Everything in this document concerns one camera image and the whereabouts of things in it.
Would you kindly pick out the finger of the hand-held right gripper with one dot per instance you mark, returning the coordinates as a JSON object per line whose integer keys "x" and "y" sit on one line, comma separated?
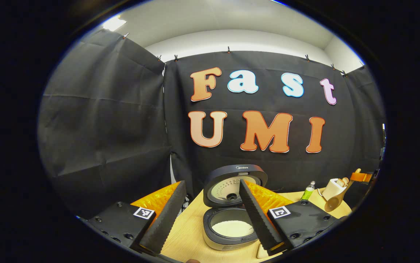
{"x": 361, "y": 177}

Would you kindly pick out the white toaster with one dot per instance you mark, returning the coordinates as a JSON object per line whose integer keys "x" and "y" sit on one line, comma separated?
{"x": 330, "y": 190}

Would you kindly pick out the dark grey rice cooker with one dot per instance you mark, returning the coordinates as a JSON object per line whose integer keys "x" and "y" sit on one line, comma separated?
{"x": 224, "y": 190}

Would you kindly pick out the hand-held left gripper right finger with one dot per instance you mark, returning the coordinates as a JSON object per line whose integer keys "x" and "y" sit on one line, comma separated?
{"x": 257, "y": 219}

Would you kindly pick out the beige tray of rice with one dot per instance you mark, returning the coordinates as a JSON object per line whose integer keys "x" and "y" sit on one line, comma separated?
{"x": 262, "y": 252}

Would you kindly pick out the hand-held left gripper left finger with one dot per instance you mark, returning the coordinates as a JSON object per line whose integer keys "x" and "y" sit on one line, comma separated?
{"x": 166, "y": 219}

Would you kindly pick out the black backdrop cloth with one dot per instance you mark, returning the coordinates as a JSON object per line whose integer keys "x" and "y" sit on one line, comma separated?
{"x": 104, "y": 128}

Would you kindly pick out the toasted bread slices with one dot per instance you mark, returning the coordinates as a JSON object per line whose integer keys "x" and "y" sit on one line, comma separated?
{"x": 341, "y": 181}

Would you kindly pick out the green drink bottle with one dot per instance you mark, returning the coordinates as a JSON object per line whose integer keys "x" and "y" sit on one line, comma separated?
{"x": 308, "y": 193}

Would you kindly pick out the wooden spoon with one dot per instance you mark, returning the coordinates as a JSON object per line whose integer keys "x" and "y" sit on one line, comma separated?
{"x": 335, "y": 204}

